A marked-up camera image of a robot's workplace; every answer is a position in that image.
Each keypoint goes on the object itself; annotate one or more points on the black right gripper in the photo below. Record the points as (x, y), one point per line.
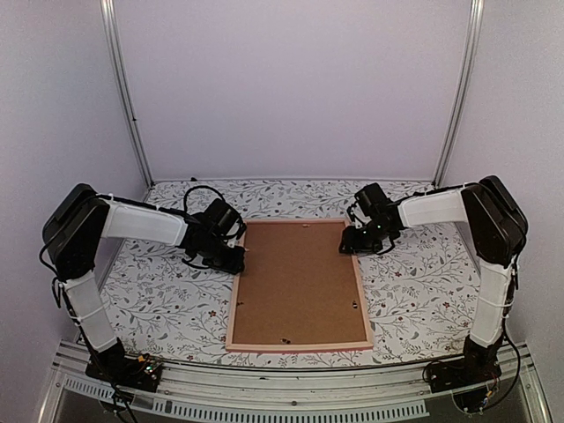
(352, 243)

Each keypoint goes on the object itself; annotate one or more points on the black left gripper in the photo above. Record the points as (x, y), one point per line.
(233, 266)

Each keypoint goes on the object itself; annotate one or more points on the brown cardboard backing board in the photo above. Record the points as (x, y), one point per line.
(299, 282)

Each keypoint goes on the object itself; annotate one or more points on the pink wooden picture frame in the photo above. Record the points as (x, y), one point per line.
(299, 347)

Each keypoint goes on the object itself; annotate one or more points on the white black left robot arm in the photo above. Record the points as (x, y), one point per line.
(85, 217)

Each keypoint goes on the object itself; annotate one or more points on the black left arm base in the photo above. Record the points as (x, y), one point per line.
(142, 372)

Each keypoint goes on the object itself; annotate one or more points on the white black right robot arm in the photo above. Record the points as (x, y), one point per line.
(498, 231)

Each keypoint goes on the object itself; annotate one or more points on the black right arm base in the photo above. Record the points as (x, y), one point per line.
(479, 381)

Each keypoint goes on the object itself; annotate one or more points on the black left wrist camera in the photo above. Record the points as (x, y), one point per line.
(220, 218)

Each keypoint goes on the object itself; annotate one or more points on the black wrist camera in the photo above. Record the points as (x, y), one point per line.
(371, 200)
(220, 218)

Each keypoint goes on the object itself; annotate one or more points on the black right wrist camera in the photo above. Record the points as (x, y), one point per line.
(371, 200)

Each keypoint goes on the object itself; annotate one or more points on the aluminium front table rail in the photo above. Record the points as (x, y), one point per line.
(194, 392)

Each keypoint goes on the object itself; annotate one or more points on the right aluminium corner post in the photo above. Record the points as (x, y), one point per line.
(471, 46)

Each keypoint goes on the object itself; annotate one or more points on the aluminium corner post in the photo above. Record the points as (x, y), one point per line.
(116, 58)
(471, 46)

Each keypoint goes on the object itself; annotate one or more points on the left aluminium corner post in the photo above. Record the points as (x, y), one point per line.
(116, 58)

